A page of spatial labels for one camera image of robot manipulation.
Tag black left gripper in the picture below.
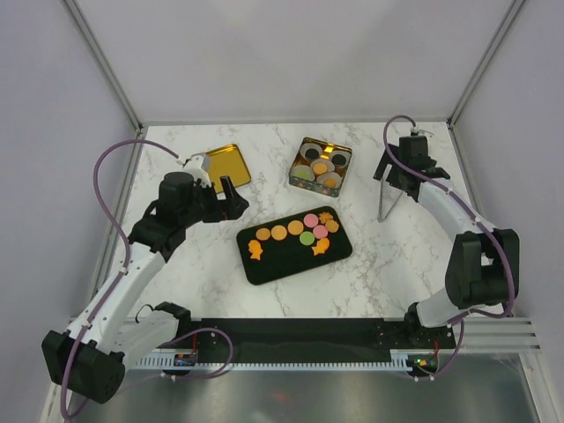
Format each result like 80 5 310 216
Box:
181 176 248 228

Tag metal serving tongs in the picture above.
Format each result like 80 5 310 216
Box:
377 180 404 223

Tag black round cookie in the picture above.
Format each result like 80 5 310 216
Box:
331 154 347 167
303 147 320 160

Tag green round cookie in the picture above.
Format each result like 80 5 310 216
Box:
299 231 315 246
295 170 309 180

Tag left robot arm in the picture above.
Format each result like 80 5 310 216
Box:
41 171 249 404

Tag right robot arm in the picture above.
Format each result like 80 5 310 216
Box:
374 133 520 348

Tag gold tin lid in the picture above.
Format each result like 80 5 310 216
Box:
205 144 251 194

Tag plain orange round cookie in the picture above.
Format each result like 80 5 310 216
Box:
256 227 271 241

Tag orange fish cookie left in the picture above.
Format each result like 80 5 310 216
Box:
248 240 263 261

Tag orange fish cookie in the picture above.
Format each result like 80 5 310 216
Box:
248 240 263 261
312 237 330 256

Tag dotted orange round cookie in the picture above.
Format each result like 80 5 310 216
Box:
271 225 287 241

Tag white paper cup bottom-right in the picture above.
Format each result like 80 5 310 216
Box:
316 172 342 189

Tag white paper cup bottom-left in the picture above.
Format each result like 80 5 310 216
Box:
290 165 315 182

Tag dark green rectangular tray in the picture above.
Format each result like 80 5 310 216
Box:
236 205 353 286

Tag white paper cup centre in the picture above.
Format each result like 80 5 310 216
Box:
310 158 335 176

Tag green christmas cookie tin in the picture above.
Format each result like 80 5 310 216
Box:
288 137 353 198

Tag pink round cookie upper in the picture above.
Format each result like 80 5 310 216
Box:
303 213 319 228

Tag pink round cookie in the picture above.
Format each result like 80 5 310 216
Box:
303 213 319 228
312 225 329 239

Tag orange flower cookie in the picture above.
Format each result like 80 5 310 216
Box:
324 219 339 233

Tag orange star swirl cookie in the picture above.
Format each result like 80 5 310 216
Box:
318 211 333 225

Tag white paper cup top-left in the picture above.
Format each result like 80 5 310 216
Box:
300 143 323 162

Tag pink round cookie lower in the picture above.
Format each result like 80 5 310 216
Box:
312 225 329 239

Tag orange fish cookie right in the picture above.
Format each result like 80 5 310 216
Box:
312 237 330 256

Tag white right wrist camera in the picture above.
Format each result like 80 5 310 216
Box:
410 127 434 138

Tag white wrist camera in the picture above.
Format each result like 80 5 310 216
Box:
176 152 212 186
410 127 434 138

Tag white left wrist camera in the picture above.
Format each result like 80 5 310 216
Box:
176 152 212 186

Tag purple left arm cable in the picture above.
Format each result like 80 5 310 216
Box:
59 139 182 419

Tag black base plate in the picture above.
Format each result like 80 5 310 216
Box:
175 318 456 365

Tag left aluminium frame post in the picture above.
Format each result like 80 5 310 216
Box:
60 0 146 133

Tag aluminium frame post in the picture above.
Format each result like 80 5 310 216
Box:
446 0 528 130
60 0 146 133

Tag white slotted cable duct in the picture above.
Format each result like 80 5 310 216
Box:
141 350 415 372

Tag aluminium front rail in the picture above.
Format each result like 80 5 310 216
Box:
186 317 539 353

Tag right aluminium frame post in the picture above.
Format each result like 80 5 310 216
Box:
446 0 528 130

